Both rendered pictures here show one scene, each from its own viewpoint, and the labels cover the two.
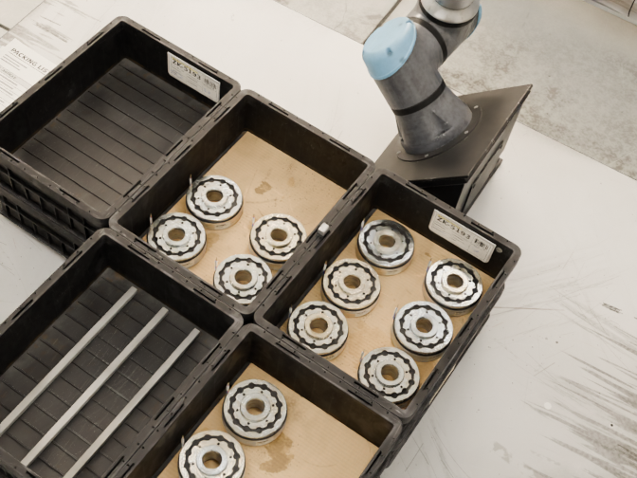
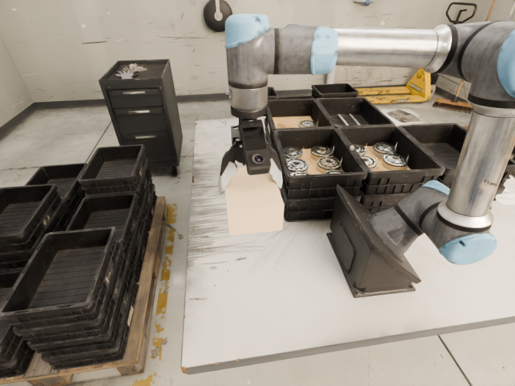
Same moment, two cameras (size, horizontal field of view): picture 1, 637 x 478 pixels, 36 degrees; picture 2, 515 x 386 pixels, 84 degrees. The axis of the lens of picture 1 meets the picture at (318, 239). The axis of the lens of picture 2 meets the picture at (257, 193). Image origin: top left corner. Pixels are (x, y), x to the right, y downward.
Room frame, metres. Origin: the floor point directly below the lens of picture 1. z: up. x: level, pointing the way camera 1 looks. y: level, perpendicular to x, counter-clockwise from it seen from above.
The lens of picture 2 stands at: (1.68, -0.88, 1.51)
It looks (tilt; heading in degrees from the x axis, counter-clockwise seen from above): 37 degrees down; 150
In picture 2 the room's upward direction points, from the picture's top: straight up
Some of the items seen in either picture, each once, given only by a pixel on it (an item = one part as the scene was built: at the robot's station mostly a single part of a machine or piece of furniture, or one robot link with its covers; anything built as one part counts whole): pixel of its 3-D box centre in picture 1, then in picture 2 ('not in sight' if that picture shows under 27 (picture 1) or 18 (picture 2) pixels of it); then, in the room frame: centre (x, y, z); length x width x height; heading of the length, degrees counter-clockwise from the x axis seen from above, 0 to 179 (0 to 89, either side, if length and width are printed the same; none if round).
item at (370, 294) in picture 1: (351, 284); (329, 162); (0.92, -0.07, 0.86); 0.10 x 0.10 x 0.01
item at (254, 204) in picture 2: not in sight; (250, 197); (1.21, -0.62, 1.08); 0.16 x 0.12 x 0.07; 158
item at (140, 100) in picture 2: not in sight; (150, 120); (-0.94, -0.47, 0.45); 0.60 x 0.45 x 0.90; 158
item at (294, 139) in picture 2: (386, 302); (313, 161); (0.89, -0.13, 0.87); 0.40 x 0.30 x 0.11; 155
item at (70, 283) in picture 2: not in sight; (85, 297); (0.67, -1.17, 0.37); 0.40 x 0.30 x 0.45; 158
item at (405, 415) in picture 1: (391, 286); (315, 151); (0.89, -0.13, 0.92); 0.40 x 0.30 x 0.02; 155
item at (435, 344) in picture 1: (423, 327); (296, 164); (0.86, -0.20, 0.86); 0.10 x 0.10 x 0.01
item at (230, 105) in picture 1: (246, 196); (384, 148); (1.02, 0.14, 0.92); 0.40 x 0.30 x 0.02; 155
